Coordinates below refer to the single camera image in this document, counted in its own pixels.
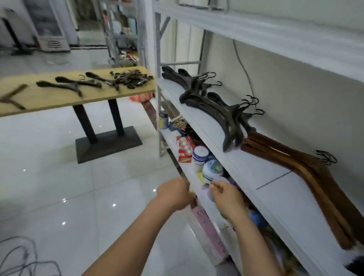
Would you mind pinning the white display fridge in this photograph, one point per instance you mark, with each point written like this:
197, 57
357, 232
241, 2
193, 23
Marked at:
47, 25

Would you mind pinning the round white and green container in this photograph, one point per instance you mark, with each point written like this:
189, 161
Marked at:
212, 170

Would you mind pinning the pile of dark hanger clips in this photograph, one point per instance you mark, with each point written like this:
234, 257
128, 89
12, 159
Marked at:
132, 78

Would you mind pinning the black stand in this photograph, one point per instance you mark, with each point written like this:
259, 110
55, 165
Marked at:
15, 37

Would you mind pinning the person's right fingers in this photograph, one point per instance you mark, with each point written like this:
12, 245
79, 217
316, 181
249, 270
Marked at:
216, 189

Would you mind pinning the white metal shelf unit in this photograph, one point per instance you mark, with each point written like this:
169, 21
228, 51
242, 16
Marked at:
284, 196

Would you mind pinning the person's right forearm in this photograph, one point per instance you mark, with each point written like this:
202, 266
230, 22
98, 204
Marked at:
254, 247

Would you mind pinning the white jar with blue band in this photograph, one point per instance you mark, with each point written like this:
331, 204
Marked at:
200, 155

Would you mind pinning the person's left forearm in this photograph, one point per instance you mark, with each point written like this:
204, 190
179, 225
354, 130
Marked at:
133, 244

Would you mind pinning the person's left hand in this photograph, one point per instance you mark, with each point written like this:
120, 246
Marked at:
172, 193

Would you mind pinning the red and white boxes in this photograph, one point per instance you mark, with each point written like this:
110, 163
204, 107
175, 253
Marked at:
185, 147

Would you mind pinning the pile of dark hangers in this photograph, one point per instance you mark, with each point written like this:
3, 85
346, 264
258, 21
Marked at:
220, 112
184, 80

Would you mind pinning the brown wooden hanger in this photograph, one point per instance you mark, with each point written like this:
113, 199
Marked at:
10, 98

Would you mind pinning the pink long box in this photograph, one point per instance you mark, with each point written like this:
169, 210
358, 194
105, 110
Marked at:
209, 236

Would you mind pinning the grey background storage rack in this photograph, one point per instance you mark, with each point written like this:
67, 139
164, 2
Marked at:
122, 31

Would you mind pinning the stack of brown wooden hangers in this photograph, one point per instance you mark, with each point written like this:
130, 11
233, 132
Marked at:
307, 167

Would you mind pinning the person's left fingers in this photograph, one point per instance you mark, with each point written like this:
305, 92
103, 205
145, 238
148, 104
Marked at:
190, 196

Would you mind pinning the wooden table with black base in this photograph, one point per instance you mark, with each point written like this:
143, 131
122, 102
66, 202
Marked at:
54, 95

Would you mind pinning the blue metal can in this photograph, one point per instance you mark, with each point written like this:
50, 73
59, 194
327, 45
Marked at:
163, 120

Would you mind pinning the red patterned bag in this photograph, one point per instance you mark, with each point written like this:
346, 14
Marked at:
141, 97

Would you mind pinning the colourful packets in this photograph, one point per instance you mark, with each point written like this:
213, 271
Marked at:
273, 241

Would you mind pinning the person's right hand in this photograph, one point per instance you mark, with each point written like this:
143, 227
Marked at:
229, 200

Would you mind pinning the open tin of nuts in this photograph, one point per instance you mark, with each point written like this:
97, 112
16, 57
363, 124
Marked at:
178, 124

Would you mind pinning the dark hanger with hook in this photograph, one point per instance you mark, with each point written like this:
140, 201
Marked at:
82, 82
103, 80
64, 86

